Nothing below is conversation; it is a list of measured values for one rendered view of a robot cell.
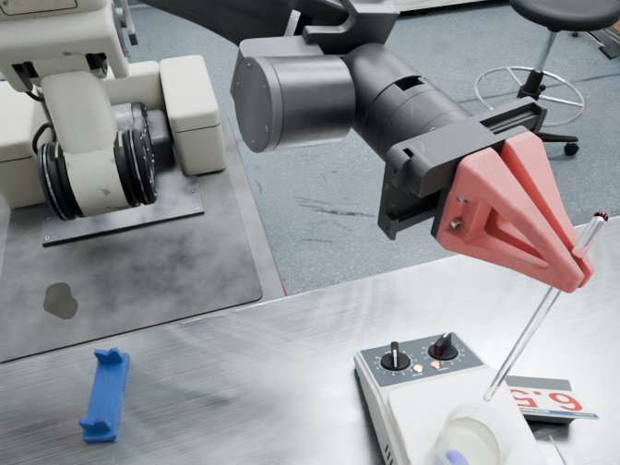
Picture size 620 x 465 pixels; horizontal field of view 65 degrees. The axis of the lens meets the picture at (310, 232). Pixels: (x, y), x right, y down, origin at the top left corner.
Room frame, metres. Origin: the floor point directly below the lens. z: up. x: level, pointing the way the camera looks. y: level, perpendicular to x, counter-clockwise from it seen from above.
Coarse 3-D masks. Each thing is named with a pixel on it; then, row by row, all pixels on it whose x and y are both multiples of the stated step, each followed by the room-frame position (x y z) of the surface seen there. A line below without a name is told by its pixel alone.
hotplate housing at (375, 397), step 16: (368, 368) 0.25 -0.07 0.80; (480, 368) 0.24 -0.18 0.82; (368, 384) 0.23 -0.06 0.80; (400, 384) 0.22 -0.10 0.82; (368, 400) 0.22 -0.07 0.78; (384, 400) 0.20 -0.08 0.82; (384, 416) 0.19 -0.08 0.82; (384, 432) 0.18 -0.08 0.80; (384, 448) 0.17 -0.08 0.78; (400, 448) 0.15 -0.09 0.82; (400, 464) 0.14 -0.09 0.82
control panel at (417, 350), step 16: (432, 336) 0.30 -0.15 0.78; (368, 352) 0.27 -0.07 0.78; (384, 352) 0.27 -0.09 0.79; (416, 352) 0.27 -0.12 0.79; (464, 352) 0.26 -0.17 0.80; (384, 368) 0.24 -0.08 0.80; (432, 368) 0.24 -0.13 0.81; (448, 368) 0.24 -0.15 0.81; (464, 368) 0.24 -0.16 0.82; (384, 384) 0.22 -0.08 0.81
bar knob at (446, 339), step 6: (444, 336) 0.28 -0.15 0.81; (450, 336) 0.28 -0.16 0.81; (438, 342) 0.27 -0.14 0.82; (444, 342) 0.27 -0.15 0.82; (450, 342) 0.28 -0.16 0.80; (432, 348) 0.27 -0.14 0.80; (438, 348) 0.26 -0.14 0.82; (444, 348) 0.26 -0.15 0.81; (450, 348) 0.27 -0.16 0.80; (456, 348) 0.27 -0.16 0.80; (432, 354) 0.26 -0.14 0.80; (438, 354) 0.26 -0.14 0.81; (444, 354) 0.26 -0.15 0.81; (450, 354) 0.26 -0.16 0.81; (456, 354) 0.26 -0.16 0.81; (444, 360) 0.25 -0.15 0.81
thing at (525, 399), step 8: (512, 392) 0.24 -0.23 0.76; (520, 392) 0.24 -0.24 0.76; (528, 392) 0.24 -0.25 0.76; (536, 392) 0.24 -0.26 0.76; (544, 392) 0.24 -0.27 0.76; (552, 392) 0.24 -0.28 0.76; (560, 392) 0.24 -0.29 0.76; (520, 400) 0.22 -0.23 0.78; (528, 400) 0.22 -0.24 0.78; (536, 400) 0.22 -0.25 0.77; (544, 400) 0.22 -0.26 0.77; (552, 400) 0.22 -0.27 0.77; (560, 400) 0.22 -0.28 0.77; (568, 400) 0.22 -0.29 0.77; (576, 400) 0.22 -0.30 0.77; (536, 408) 0.21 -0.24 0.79; (544, 408) 0.21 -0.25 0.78; (552, 408) 0.21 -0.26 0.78; (560, 408) 0.21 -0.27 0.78; (568, 408) 0.21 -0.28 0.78; (576, 408) 0.21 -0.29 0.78; (584, 408) 0.21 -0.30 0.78
